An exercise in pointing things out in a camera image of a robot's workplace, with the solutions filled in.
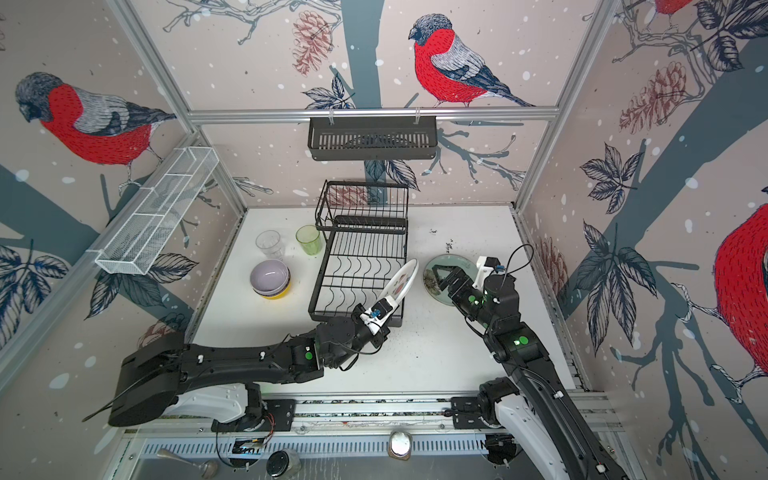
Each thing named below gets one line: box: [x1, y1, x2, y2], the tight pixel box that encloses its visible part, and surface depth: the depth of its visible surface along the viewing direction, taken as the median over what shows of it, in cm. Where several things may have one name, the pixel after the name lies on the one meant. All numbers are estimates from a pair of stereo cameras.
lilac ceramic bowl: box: [250, 259, 291, 297], surface depth 93 cm
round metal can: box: [266, 449, 301, 479], surface depth 61 cm
